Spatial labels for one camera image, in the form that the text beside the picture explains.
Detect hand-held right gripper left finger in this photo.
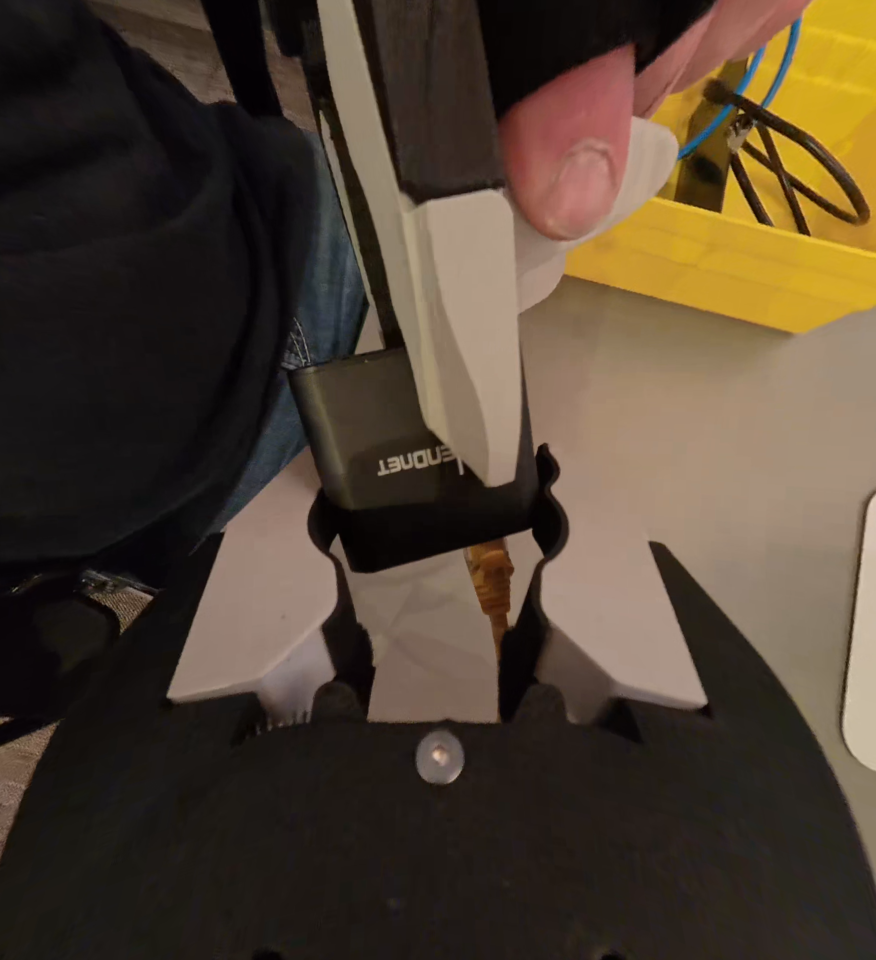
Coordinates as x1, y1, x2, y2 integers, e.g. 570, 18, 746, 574
168, 450, 358, 702

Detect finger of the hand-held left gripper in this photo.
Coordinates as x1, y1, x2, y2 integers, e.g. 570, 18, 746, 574
318, 0, 421, 351
399, 189, 523, 490

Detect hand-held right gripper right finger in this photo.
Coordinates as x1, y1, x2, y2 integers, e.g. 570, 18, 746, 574
501, 442, 710, 715

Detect black network switch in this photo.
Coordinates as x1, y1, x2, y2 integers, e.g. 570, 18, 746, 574
288, 348, 559, 575

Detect black ethernet cable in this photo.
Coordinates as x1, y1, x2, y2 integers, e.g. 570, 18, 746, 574
702, 77, 872, 238

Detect yellow plastic bin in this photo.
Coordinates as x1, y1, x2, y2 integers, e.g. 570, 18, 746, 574
564, 0, 876, 336

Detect person's left hand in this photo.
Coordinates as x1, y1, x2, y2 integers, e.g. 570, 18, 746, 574
499, 0, 815, 243

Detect person's blue jeans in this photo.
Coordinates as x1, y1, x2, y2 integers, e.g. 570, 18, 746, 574
205, 127, 373, 535

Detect black bag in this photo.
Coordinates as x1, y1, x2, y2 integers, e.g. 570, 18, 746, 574
0, 566, 161, 762

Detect person's black jacket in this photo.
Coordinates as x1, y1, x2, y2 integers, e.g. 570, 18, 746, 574
0, 0, 320, 573

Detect orange ethernet cable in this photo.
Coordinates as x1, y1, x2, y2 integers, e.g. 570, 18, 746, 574
466, 540, 515, 723

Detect blue ethernet cable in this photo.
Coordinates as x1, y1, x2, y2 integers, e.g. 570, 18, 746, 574
676, 16, 805, 163

